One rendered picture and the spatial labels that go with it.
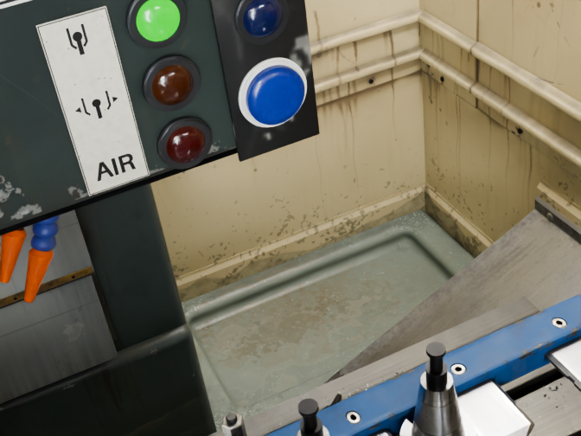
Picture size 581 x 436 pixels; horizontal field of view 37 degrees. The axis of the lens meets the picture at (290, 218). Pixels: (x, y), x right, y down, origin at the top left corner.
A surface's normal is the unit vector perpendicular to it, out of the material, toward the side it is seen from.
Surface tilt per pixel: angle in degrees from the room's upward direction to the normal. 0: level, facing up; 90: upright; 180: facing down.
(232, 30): 90
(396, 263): 0
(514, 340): 0
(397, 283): 0
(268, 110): 92
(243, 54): 90
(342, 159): 90
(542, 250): 24
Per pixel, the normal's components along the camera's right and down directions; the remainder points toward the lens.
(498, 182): -0.90, 0.34
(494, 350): -0.11, -0.80
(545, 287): -0.47, -0.58
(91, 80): 0.42, 0.50
